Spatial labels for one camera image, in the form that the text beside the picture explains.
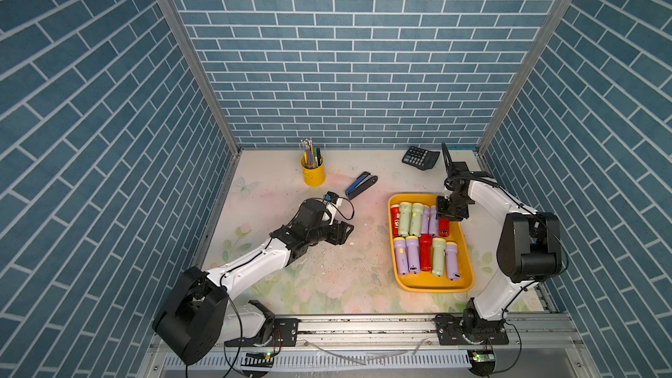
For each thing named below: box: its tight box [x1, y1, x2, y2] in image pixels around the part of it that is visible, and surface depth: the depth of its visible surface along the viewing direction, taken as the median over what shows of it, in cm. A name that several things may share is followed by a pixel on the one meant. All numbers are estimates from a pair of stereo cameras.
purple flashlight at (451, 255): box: [446, 241, 462, 281], surface depth 86 cm
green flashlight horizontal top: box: [431, 237, 448, 278], surface depth 87 cm
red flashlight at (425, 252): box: [419, 233, 434, 273], surface depth 88 cm
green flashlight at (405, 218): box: [399, 201, 413, 238], surface depth 93 cm
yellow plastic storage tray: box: [388, 192, 476, 294], surface depth 85 cm
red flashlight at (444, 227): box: [438, 217, 450, 238], surface depth 90 cm
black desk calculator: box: [401, 146, 441, 171], surface depth 118 cm
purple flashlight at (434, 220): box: [428, 204, 440, 238], surface depth 93 cm
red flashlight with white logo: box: [390, 203, 400, 239], surface depth 96 cm
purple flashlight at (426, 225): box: [420, 204, 432, 235], surface depth 95 cm
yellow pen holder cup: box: [301, 155, 326, 188], surface depth 104 cm
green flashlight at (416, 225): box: [409, 202, 425, 238], surface depth 93 cm
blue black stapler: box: [344, 171, 378, 200], surface depth 110 cm
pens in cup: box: [300, 138, 322, 169], surface depth 104 cm
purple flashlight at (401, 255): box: [393, 236, 409, 276], surface depth 87 cm
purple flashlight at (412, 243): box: [406, 235, 421, 274], surface depth 88 cm
